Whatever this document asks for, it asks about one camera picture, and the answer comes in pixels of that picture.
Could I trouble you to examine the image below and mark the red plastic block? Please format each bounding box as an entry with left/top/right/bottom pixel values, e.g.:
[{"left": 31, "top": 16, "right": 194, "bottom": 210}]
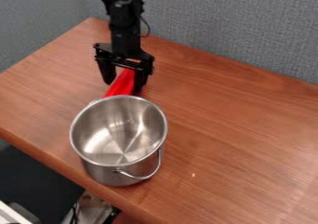
[{"left": 104, "top": 69, "right": 133, "bottom": 98}]

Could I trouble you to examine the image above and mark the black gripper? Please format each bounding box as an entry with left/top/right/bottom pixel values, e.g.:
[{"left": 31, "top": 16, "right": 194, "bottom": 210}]
[{"left": 93, "top": 22, "right": 153, "bottom": 93}]

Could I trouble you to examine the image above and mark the metal pot bail handle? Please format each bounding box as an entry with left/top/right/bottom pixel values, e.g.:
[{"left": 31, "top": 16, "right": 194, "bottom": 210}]
[{"left": 113, "top": 149, "right": 161, "bottom": 180}]

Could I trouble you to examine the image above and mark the grey table leg bracket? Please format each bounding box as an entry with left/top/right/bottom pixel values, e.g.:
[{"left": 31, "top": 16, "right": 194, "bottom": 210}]
[{"left": 61, "top": 191, "right": 120, "bottom": 224}]

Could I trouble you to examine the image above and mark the white object at corner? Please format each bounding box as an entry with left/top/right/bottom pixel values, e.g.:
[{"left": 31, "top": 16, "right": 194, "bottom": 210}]
[{"left": 0, "top": 201, "right": 31, "bottom": 224}]

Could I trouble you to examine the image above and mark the stainless steel pot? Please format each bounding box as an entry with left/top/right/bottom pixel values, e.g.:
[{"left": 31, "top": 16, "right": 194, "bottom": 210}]
[{"left": 69, "top": 96, "right": 168, "bottom": 187}]

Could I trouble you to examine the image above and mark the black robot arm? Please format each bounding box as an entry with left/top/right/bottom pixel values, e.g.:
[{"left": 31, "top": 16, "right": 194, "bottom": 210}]
[{"left": 93, "top": 0, "right": 153, "bottom": 96}]

